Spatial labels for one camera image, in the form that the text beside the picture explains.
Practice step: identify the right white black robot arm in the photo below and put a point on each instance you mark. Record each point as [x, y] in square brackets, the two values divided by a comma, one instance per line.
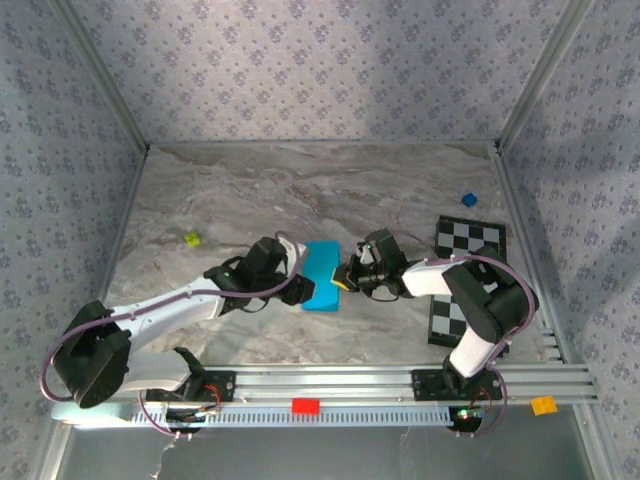
[430, 277]

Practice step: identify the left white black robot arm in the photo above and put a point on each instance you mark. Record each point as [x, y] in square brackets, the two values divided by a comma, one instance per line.
[165, 310]

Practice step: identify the small green block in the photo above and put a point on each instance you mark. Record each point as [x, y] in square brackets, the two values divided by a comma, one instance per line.
[192, 238]

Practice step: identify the black white checkerboard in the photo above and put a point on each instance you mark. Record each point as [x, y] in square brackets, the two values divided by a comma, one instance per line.
[470, 232]

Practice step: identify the small blue block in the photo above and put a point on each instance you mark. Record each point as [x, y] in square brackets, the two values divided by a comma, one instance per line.
[469, 200]

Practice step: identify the red brick block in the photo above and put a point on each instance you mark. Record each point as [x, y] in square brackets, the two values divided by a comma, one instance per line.
[306, 406]

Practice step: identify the orange brick block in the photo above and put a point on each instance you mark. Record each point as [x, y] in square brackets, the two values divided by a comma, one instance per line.
[544, 406]

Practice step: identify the aluminium mounting rail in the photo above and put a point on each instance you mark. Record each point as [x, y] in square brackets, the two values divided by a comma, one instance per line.
[325, 380]

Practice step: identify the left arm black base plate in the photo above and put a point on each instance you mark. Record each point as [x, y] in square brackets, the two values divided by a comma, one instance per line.
[225, 385]

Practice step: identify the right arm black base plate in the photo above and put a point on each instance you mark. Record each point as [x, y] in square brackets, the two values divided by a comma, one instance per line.
[425, 385]

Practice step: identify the aluminium frame bar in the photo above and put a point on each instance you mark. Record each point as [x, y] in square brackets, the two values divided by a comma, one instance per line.
[520, 225]
[112, 260]

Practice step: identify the aluminium frame post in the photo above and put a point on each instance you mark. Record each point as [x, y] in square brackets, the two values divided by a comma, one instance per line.
[109, 82]
[540, 75]

